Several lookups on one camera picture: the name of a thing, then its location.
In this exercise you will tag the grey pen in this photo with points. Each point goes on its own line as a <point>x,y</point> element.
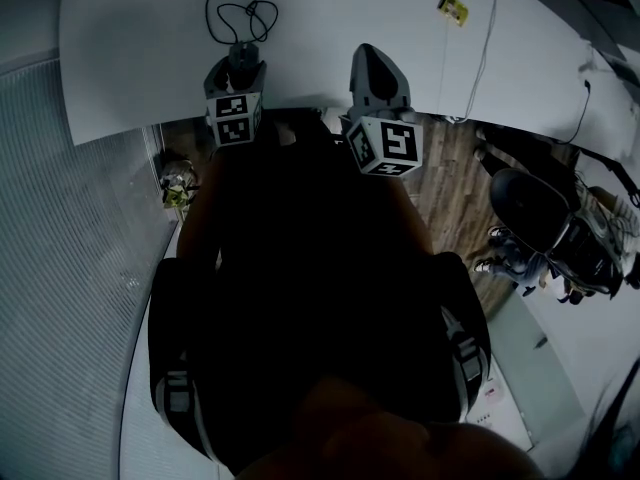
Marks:
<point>540,343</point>

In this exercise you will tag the black curved bar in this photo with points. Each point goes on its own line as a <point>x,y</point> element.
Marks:
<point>620,178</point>

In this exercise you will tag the person's left forearm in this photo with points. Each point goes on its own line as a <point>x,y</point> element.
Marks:
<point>197,208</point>

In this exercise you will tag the frosted glass desk divider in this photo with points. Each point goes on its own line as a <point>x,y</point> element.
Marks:
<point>535,378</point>

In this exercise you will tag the white window blinds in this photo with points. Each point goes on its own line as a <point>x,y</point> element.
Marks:
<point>60,268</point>

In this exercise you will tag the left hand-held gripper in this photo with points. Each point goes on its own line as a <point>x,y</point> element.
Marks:
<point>232,123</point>

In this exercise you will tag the person's black clothing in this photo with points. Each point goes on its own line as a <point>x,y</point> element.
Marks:
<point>310,278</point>

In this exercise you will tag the black office chair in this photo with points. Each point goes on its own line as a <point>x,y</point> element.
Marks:
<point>530,208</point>

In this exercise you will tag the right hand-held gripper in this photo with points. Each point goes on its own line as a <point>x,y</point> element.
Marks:
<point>397,143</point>

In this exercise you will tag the red and white card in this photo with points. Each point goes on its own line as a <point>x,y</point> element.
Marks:
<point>492,394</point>

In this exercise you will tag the small waste bin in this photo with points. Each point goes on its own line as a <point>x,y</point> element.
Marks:
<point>176,188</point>

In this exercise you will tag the yellow card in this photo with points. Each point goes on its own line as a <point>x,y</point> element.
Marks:
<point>453,8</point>

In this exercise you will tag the person's right forearm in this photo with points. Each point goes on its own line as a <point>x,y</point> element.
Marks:
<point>415,218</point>

